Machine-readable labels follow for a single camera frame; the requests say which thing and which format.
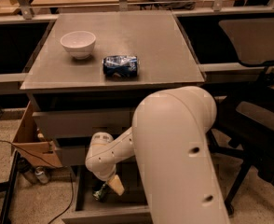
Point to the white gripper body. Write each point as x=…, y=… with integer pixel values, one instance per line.
x=106, y=173

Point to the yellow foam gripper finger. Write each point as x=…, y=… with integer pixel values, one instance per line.
x=116, y=185

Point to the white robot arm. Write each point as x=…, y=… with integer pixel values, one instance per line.
x=168, y=139

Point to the grey bottom drawer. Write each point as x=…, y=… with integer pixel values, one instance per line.
x=129, y=208

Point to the grey drawer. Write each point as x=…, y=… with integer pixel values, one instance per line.
x=129, y=208
x=71, y=152
x=83, y=123

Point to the grey middle drawer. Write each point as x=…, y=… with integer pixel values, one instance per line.
x=71, y=152

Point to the grey top drawer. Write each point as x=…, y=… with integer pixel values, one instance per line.
x=83, y=123

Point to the grey drawer cabinet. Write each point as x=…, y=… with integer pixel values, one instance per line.
x=58, y=82

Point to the crushed blue soda can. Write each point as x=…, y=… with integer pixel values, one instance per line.
x=120, y=66

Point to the light bottle on floor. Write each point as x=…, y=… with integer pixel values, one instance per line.
x=42, y=175

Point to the brown cardboard box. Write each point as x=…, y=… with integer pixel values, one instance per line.
x=32, y=145

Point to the dark bottle on floor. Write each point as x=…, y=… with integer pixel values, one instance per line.
x=26, y=170

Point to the black metal stand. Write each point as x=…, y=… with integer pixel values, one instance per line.
x=8, y=188

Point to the white ceramic bowl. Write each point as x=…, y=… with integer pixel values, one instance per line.
x=79, y=44

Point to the black office chair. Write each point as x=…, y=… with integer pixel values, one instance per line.
x=246, y=115

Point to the metal railing frame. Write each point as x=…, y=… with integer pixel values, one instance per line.
x=17, y=11

